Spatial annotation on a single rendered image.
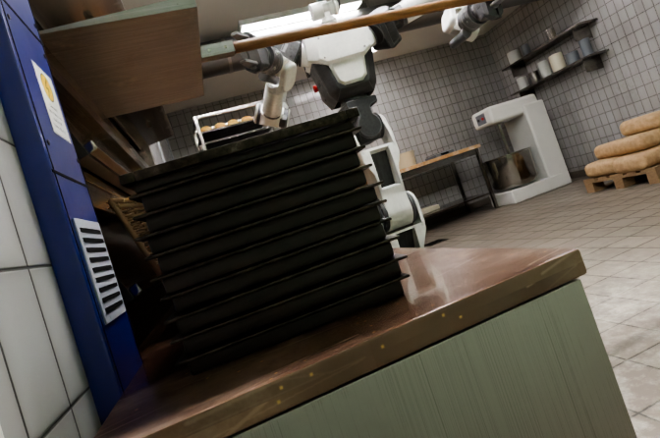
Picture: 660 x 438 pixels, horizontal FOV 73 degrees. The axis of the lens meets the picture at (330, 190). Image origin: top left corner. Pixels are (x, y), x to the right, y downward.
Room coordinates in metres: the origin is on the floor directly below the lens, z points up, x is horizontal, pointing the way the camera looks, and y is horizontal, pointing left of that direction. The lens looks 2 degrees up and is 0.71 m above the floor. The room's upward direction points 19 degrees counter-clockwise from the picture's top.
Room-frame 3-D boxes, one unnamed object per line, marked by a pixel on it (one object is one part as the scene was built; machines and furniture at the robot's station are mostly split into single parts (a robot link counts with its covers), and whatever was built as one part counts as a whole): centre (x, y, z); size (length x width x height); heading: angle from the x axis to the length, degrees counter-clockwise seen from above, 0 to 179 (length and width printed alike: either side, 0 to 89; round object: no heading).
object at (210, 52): (1.16, 0.16, 1.19); 0.09 x 0.04 x 0.03; 106
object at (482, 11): (1.49, -0.68, 1.18); 0.12 x 0.10 x 0.13; 15
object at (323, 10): (1.79, -0.21, 1.47); 0.10 x 0.07 x 0.09; 97
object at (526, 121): (6.20, -2.60, 0.66); 1.00 x 0.66 x 1.32; 105
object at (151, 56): (1.10, 0.38, 1.19); 0.55 x 0.36 x 0.03; 16
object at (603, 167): (4.61, -2.89, 0.22); 0.62 x 0.36 x 0.15; 111
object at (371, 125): (1.88, -0.19, 1.00); 0.28 x 0.13 x 0.18; 15
